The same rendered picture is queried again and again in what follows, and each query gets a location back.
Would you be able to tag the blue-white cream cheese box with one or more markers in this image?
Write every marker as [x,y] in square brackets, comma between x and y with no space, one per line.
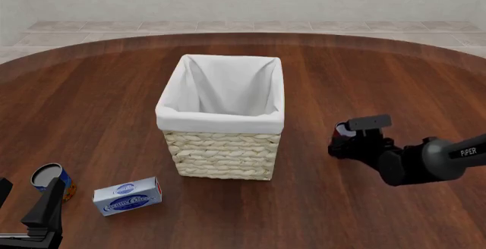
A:
[127,197]

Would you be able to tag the woven basket with white liner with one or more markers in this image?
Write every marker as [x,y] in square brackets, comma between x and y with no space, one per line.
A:
[222,149]

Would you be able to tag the blue tin can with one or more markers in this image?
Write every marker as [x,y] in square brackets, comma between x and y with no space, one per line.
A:
[68,180]

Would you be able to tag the right flat plate on stalk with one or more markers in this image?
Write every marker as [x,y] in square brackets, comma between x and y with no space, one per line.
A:
[370,122]

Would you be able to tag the red tomato sauce can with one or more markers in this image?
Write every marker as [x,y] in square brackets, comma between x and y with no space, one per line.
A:
[343,129]

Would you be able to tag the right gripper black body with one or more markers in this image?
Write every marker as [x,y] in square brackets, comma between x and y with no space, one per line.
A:
[377,146]

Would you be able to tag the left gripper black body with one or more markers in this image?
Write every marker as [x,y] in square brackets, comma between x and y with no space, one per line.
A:
[41,240]

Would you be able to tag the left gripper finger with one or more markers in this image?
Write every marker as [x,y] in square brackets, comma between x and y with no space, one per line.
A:
[47,200]
[4,190]

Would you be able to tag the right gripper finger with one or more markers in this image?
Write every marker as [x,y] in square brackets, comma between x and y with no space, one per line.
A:
[341,149]

